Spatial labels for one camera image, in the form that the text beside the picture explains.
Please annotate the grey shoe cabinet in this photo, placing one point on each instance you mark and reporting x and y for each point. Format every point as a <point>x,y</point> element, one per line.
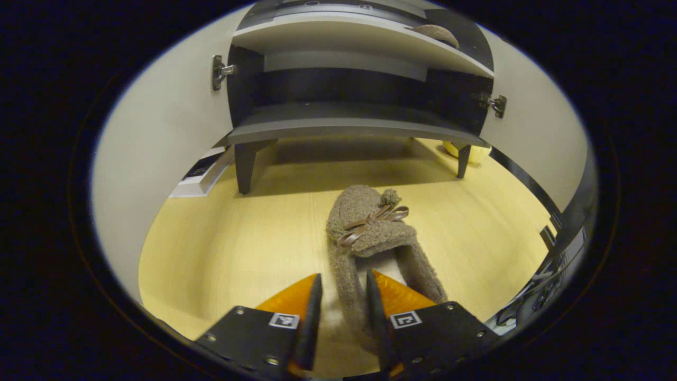
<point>344,124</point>

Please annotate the black table edge bracket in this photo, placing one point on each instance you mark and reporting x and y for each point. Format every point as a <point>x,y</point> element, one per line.
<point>547,235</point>

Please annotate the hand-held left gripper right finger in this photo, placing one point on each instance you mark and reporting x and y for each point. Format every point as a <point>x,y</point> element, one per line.
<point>376,323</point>

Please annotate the brown fuzzy shoe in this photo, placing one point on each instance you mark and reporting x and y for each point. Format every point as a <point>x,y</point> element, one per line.
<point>439,36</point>
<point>365,233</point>

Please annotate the yellow plush toy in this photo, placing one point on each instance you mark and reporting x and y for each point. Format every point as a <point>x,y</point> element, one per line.
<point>476,154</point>

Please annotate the grey shoe cabinet door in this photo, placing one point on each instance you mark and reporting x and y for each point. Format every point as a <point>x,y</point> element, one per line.
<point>534,132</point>
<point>158,132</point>

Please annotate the black backdrop cloth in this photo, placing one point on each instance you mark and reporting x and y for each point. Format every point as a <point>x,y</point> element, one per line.
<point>582,206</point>

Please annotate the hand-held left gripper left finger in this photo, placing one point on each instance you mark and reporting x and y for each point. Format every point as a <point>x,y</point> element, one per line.
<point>312,323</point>

